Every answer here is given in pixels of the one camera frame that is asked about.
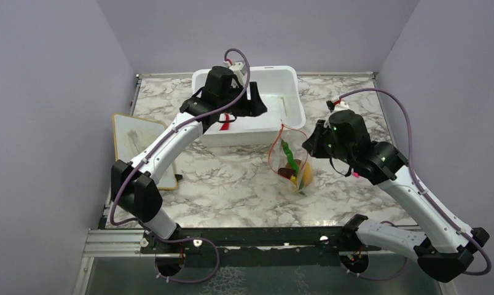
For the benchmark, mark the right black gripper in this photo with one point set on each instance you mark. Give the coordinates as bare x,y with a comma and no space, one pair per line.
313,145

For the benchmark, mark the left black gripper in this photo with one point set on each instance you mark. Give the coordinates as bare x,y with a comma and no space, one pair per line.
252,107

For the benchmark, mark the white plastic bin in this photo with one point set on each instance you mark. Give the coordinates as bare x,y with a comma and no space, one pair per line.
278,89

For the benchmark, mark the green chili pepper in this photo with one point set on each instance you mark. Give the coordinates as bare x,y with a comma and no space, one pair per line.
288,152

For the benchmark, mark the clear zip top bag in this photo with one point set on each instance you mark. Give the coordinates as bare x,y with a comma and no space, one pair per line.
277,159

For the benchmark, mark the red chili pepper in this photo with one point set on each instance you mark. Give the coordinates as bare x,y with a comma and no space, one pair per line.
225,121

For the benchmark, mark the orange citrus fruit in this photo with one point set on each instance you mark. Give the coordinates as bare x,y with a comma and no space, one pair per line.
305,175

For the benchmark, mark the dark red plum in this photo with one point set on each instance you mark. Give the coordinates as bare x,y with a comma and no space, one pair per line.
287,173

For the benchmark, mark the brown kiwi fruit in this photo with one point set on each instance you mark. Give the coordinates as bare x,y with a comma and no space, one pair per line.
295,164

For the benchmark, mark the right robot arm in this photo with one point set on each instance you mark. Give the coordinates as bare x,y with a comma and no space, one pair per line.
444,248

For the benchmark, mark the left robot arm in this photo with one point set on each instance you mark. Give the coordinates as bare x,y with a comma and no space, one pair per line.
134,183

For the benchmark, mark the white cutting board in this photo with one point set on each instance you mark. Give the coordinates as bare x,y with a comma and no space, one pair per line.
133,135

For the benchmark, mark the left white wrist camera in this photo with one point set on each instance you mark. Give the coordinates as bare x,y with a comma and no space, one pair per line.
239,70

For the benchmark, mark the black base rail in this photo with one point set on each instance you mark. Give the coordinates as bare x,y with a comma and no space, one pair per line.
255,246

